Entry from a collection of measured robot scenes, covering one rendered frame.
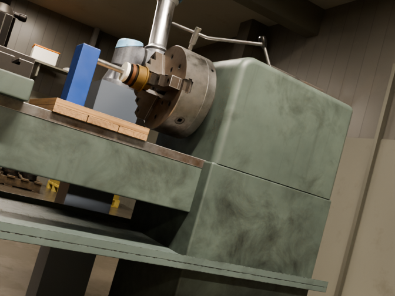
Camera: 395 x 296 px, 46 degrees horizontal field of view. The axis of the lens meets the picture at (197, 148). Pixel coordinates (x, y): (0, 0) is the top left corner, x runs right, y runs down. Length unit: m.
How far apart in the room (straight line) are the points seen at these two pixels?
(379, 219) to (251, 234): 2.57
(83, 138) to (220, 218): 0.53
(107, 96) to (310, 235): 1.02
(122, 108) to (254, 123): 0.67
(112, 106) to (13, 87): 0.83
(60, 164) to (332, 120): 1.05
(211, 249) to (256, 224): 0.20
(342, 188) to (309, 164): 2.70
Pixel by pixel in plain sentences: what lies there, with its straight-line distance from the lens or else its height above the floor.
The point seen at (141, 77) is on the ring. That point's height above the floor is 1.07.
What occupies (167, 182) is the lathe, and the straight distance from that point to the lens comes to 1.52.
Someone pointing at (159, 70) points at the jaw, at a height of 1.14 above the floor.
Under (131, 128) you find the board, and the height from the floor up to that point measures 0.89.
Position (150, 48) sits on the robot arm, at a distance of 2.21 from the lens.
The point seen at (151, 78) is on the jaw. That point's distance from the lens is 1.59.
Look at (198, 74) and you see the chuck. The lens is 1.58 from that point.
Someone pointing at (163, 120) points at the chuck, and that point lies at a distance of 1.58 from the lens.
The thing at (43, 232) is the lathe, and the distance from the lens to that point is 1.26.
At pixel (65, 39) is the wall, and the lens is 9.15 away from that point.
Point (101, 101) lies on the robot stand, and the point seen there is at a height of 1.01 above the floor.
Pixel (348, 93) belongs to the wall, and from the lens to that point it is 4.84.
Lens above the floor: 0.78
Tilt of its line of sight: 4 degrees up
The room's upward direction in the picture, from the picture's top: 16 degrees clockwise
